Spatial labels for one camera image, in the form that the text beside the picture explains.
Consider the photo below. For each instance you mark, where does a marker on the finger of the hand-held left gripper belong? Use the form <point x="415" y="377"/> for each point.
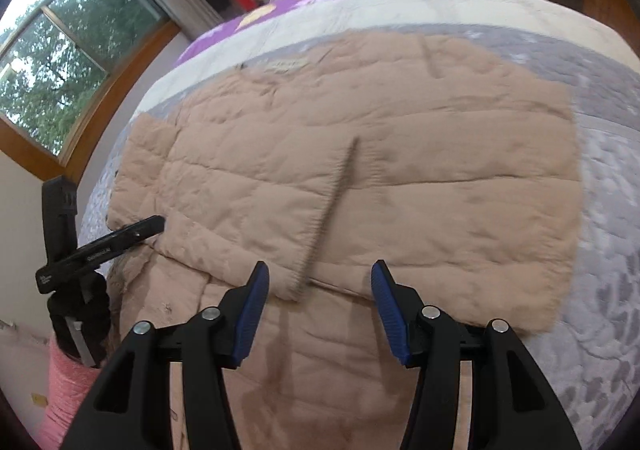
<point x="142" y="227"/>

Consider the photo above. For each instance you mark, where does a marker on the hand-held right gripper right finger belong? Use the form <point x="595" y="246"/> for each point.
<point x="387" y="315"/>

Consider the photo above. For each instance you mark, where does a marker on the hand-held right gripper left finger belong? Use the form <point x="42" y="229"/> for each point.
<point x="252" y="310"/>

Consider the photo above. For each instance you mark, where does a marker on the beige quilted jacket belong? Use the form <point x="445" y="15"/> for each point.
<point x="400" y="180"/>

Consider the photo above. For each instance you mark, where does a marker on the person's left forearm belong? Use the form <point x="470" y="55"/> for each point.
<point x="67" y="395"/>

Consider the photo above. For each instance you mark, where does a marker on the person's left hand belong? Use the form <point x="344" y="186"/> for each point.
<point x="95" y="310"/>

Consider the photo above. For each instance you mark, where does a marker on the wooden framed window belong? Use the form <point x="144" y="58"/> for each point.
<point x="55" y="60"/>

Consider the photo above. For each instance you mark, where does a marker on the purple floral bedsheet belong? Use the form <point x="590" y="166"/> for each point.
<point x="220" y="35"/>

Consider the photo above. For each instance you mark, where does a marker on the grey floral quilt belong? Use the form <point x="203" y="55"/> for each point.
<point x="610" y="230"/>

